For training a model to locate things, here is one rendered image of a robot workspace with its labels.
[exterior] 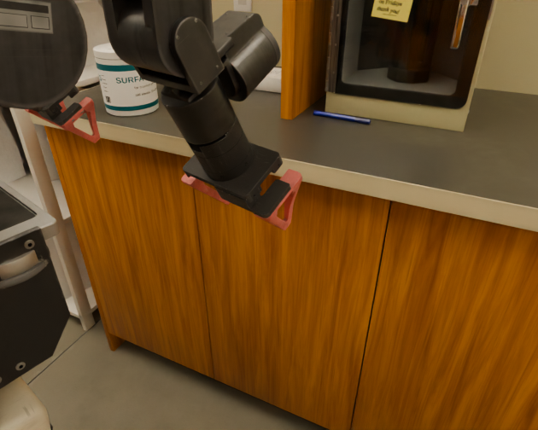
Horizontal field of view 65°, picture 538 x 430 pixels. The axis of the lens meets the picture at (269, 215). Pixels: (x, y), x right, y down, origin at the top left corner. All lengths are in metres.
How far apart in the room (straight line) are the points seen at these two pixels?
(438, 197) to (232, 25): 0.47
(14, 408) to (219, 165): 0.39
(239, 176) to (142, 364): 1.31
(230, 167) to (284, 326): 0.73
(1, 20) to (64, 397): 1.50
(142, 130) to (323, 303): 0.57
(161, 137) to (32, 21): 0.70
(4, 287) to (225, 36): 0.32
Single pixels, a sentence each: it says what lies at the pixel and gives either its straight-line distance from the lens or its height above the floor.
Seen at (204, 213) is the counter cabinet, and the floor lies 0.74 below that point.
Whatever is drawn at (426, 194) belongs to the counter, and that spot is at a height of 0.93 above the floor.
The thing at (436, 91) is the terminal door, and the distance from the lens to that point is 1.00.
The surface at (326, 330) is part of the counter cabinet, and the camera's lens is 1.07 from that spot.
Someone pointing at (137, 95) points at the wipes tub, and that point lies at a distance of 1.07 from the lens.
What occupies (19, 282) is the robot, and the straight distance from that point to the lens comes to 0.48.
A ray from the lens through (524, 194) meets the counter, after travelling 0.80.
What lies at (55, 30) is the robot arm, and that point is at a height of 1.24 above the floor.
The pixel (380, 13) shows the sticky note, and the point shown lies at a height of 1.17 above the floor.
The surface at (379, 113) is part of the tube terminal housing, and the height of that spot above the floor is 0.95.
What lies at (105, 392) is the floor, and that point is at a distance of 1.65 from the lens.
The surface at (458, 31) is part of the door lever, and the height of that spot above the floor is 1.15.
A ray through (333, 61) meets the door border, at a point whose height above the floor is 1.06.
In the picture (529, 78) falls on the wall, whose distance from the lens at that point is 1.45.
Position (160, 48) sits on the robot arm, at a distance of 0.35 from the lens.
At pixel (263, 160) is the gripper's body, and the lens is 0.45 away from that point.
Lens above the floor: 1.27
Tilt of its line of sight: 32 degrees down
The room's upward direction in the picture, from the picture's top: straight up
